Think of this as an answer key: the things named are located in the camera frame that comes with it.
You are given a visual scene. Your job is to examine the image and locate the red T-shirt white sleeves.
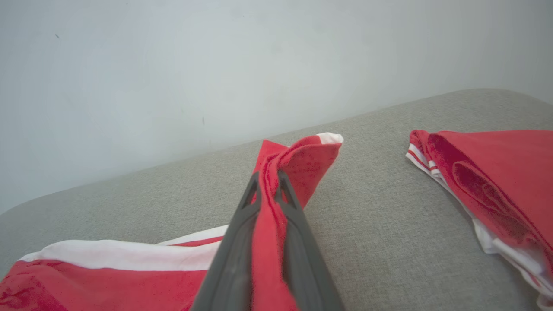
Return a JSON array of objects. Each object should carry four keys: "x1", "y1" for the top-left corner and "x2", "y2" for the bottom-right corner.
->
[{"x1": 405, "y1": 129, "x2": 553, "y2": 311}]

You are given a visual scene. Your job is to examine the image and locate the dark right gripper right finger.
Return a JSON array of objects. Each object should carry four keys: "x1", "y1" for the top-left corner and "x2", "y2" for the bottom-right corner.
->
[{"x1": 274, "y1": 171, "x2": 346, "y2": 311}]

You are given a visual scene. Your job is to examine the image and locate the red numbered jersey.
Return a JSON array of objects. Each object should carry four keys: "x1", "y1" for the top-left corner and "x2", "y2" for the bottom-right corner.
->
[{"x1": 0, "y1": 133, "x2": 344, "y2": 311}]

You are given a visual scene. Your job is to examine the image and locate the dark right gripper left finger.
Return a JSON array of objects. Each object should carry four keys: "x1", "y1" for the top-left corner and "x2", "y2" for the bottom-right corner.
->
[{"x1": 190, "y1": 171, "x2": 262, "y2": 311}]

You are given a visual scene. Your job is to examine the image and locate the grey fabric sofa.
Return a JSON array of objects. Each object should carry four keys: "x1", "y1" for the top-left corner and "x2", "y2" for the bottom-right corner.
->
[{"x1": 0, "y1": 89, "x2": 553, "y2": 311}]

